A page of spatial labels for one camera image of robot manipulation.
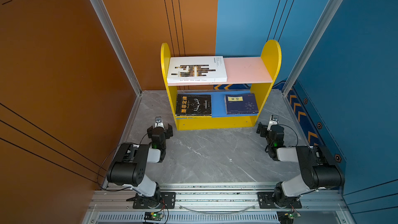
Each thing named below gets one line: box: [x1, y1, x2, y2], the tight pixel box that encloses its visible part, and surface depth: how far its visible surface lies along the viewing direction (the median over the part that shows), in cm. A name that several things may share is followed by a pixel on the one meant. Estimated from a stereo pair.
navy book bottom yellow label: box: [224, 93, 259, 115], surface depth 93 cm
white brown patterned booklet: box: [166, 56, 228, 84], surface depth 72 cm
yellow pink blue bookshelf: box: [218, 39, 282, 129], surface depth 79 cm
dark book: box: [175, 93, 212, 117], surface depth 91 cm
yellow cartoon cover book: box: [175, 115, 212, 119], surface depth 89 cm
